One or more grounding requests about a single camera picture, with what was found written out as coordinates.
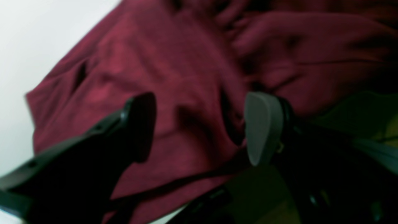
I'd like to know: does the dark red t-shirt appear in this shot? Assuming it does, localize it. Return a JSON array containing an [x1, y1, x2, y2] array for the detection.
[[26, 0, 397, 224]]

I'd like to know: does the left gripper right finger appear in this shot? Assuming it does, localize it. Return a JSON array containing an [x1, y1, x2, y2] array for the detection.
[[244, 92, 398, 224]]

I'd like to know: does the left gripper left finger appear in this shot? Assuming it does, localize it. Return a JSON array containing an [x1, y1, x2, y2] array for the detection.
[[0, 92, 156, 224]]

